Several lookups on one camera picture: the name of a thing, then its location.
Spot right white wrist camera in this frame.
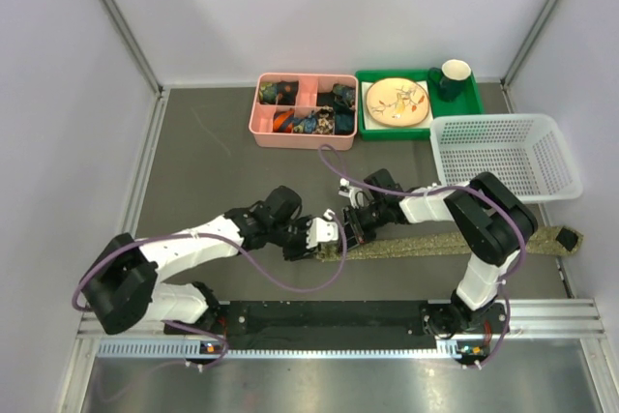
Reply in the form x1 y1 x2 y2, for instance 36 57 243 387
338 178 363 204

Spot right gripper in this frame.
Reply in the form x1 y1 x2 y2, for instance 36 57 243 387
339 200 390 254

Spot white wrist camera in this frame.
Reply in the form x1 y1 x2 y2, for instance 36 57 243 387
338 178 363 204
306 209 339 250

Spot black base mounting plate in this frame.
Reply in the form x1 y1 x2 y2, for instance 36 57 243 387
162 299 509 365

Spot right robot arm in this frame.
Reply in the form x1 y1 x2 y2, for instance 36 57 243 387
342 168 538 338

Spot green plastic tray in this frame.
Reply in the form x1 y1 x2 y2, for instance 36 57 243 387
355 69 485 141

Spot cream floral plate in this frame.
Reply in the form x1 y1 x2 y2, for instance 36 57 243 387
365 77 431 129

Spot purple cable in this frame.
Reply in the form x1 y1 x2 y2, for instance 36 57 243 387
317 143 528 369
72 219 348 366

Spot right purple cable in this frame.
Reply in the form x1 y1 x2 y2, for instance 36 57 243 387
317 143 528 369

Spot olive green patterned tie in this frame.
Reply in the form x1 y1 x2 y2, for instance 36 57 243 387
314 223 586 262

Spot aluminium frame rail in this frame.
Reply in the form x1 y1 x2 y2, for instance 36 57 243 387
77 298 605 339

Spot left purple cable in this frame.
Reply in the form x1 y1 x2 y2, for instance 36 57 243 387
72 219 348 366

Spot rolled dark paisley tie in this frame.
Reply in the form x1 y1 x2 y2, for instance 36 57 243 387
292 111 354 135

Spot dark green mug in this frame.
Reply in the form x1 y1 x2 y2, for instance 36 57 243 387
427 59 472 102

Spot white perforated plastic basket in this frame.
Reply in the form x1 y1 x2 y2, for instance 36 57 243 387
429 113 583 203

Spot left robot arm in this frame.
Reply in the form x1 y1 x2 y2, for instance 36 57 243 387
80 186 335 335

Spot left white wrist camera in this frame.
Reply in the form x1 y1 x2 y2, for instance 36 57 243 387
306 209 339 250

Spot pink divided storage box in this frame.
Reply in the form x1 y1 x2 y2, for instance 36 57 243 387
249 73 359 151

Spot rolled dark floral tie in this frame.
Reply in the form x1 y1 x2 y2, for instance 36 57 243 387
258 81 299 105

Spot rolled teal patterned tie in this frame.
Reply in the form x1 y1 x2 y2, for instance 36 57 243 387
316 84 356 113

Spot rolled orange blue tie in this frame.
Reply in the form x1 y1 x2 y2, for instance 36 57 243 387
272 109 303 133

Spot grey slotted cable duct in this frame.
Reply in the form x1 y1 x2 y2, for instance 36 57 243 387
96 339 463 360

